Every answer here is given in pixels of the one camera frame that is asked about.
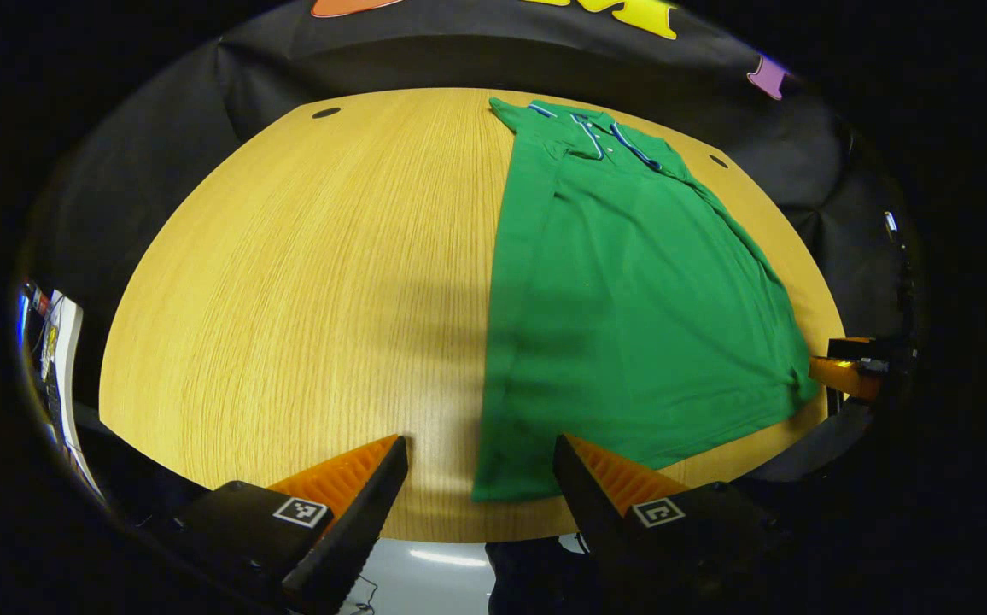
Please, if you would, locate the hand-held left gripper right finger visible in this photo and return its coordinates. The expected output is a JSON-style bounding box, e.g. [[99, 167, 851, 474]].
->
[[552, 433, 793, 615]]

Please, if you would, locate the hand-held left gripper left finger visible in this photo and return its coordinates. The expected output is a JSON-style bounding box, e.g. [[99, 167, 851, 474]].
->
[[173, 434, 411, 615]]

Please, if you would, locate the white side desk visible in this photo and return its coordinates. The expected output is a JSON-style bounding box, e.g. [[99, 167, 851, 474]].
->
[[32, 289, 107, 501]]

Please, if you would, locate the green T-shirt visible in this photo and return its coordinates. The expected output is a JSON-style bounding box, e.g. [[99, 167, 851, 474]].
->
[[470, 97, 821, 503]]

